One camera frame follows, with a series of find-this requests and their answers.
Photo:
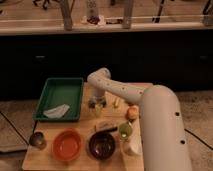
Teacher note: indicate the white cup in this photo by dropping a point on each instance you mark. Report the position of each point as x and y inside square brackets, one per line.
[135, 147]

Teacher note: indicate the knife with pale handle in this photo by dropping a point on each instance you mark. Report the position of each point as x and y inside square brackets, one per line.
[105, 127]

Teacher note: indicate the blue sponge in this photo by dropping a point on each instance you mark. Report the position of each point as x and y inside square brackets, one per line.
[92, 103]

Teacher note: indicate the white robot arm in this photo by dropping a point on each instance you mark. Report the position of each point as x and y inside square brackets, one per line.
[164, 142]

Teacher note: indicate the dark purple bowl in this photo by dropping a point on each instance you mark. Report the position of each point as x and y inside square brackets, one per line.
[102, 145]

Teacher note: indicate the orange round fruit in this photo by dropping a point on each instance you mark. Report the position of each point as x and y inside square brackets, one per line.
[132, 113]

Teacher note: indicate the white crumpled cloth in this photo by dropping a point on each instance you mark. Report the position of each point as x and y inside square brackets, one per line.
[57, 112]

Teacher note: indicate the green plastic tray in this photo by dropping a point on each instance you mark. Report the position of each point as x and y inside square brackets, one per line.
[59, 91]

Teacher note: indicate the green cup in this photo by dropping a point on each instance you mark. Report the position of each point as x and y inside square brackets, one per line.
[125, 131]

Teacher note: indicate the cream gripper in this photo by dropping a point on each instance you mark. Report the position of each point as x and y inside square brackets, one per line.
[98, 107]

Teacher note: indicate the small metal cup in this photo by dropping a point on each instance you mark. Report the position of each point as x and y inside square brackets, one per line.
[37, 140]

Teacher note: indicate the red orange bowl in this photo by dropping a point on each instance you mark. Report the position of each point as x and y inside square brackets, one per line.
[66, 146]

